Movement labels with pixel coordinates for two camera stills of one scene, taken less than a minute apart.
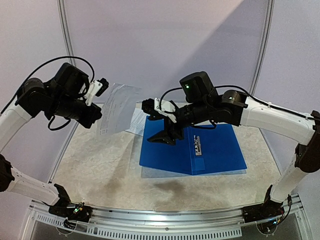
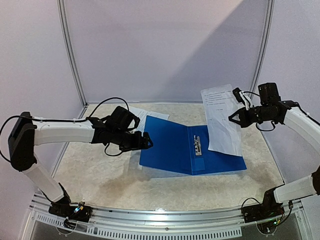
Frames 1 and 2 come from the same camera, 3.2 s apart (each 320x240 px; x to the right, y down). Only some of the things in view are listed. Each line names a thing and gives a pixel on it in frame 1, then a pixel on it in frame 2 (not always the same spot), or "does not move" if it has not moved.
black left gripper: [94, 114] to [137, 144]
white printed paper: [118, 111] to [224, 135]
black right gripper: [173, 128] to [247, 116]
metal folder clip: [197, 145] does not move
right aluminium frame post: [259, 62] does not move
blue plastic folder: [202, 150] does not move
